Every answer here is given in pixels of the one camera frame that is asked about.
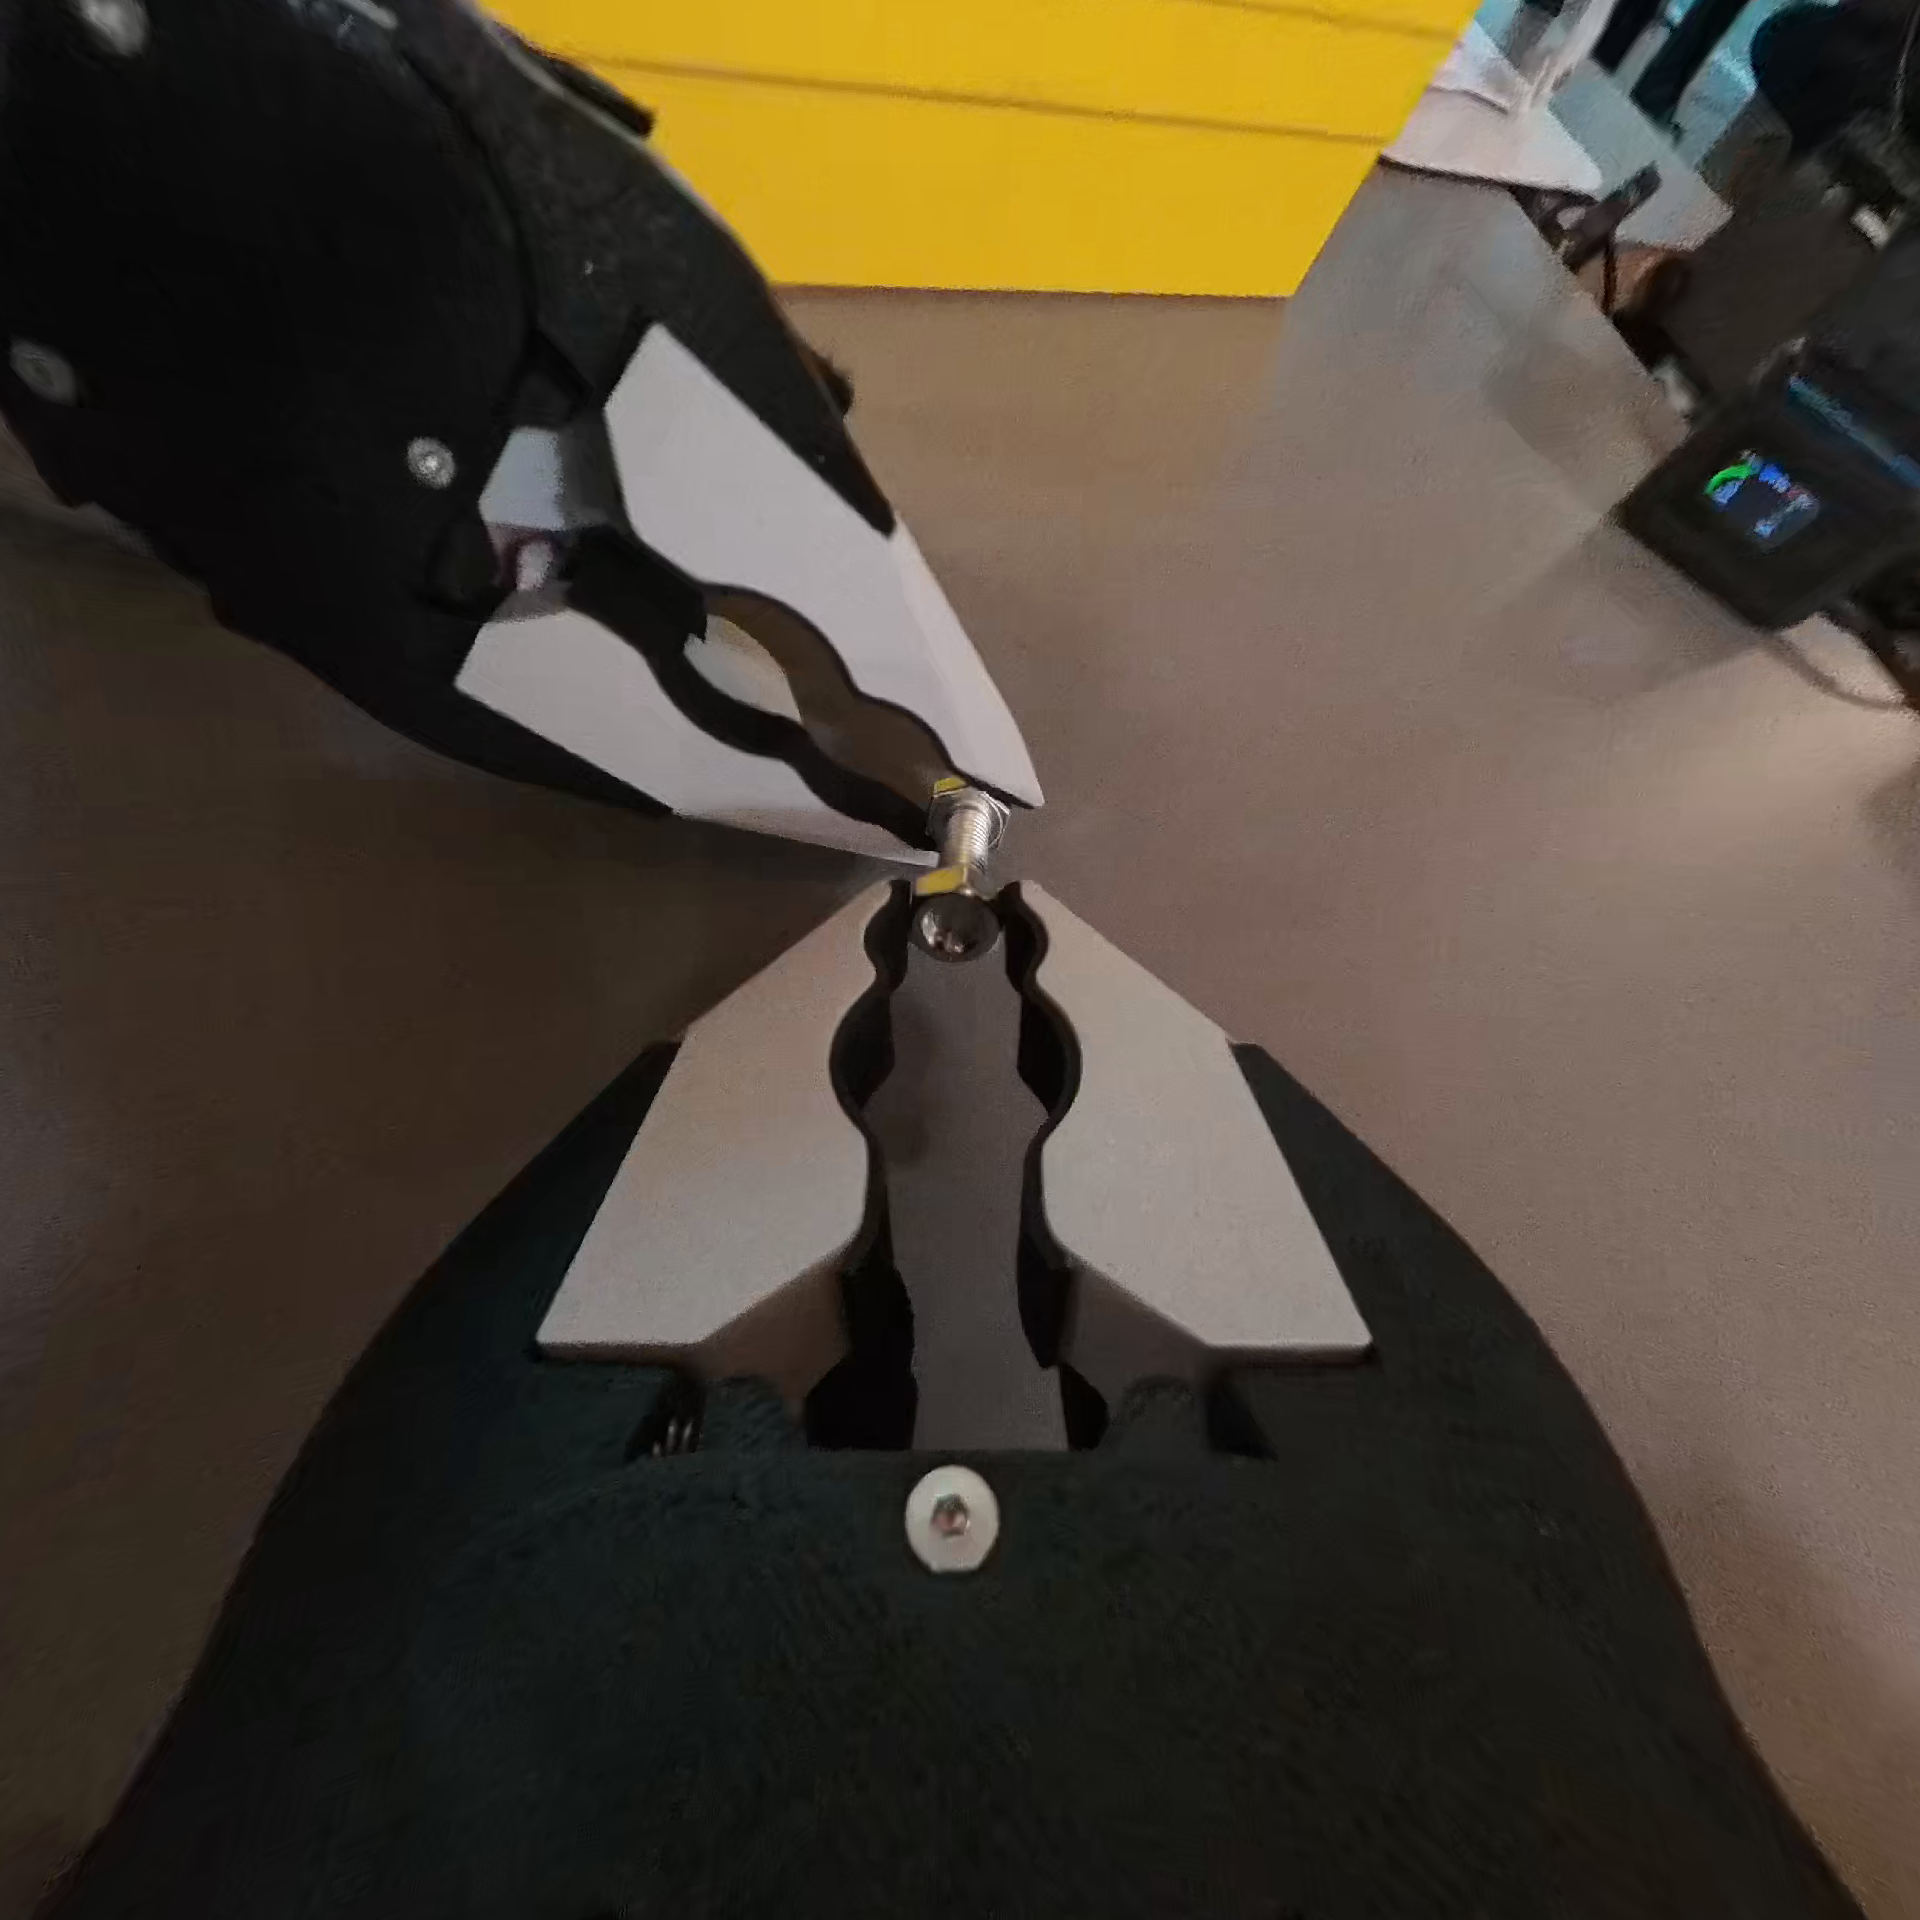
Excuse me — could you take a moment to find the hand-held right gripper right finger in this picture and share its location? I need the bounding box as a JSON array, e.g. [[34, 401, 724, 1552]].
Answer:
[[996, 881, 1375, 1451]]

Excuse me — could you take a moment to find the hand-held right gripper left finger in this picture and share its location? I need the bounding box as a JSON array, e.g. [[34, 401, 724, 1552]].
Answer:
[[534, 881, 920, 1451]]

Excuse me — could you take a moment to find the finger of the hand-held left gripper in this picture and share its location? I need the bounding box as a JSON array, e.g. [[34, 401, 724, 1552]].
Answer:
[[477, 320, 1046, 810], [455, 577, 940, 868]]

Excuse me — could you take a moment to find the steel bolt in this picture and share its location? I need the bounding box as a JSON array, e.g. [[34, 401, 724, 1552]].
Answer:
[[910, 792, 1012, 962]]

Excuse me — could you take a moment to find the white stand base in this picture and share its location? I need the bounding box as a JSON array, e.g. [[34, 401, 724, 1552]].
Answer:
[[1375, 19, 1608, 202]]

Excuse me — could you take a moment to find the black device with screen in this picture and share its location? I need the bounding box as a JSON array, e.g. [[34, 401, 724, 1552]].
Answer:
[[1620, 352, 1920, 633]]

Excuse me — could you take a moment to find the small black clamp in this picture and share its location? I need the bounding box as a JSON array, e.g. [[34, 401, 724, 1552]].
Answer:
[[1543, 162, 1666, 274]]

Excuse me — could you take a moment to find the black cable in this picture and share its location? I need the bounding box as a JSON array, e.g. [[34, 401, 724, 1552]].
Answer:
[[1792, 598, 1920, 711]]

